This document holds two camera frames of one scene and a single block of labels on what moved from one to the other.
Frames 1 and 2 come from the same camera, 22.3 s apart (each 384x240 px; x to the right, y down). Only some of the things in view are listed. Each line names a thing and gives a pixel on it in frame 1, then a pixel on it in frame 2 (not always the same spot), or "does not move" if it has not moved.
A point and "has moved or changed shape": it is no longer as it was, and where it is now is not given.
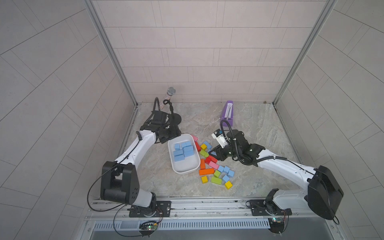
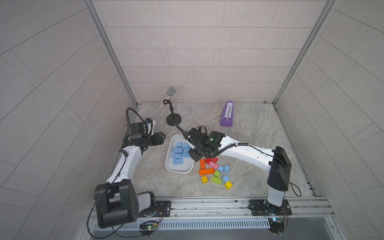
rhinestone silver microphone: x=170 y=92 does not move
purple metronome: x=227 y=114 does not move
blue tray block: x=177 y=152 has moved or changed shape
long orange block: x=206 y=171 does not move
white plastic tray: x=190 y=164 has moved or changed shape
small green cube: x=217 y=173 does not move
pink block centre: x=213 y=165 does not move
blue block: x=179 y=156 has moved or changed shape
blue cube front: x=226 y=178 does not move
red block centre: x=209 y=158 does not move
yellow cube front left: x=204 y=179 does not move
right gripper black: x=218 y=150 → x=193 y=155
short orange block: x=202 y=165 does not move
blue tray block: x=188 y=152 has moved or changed shape
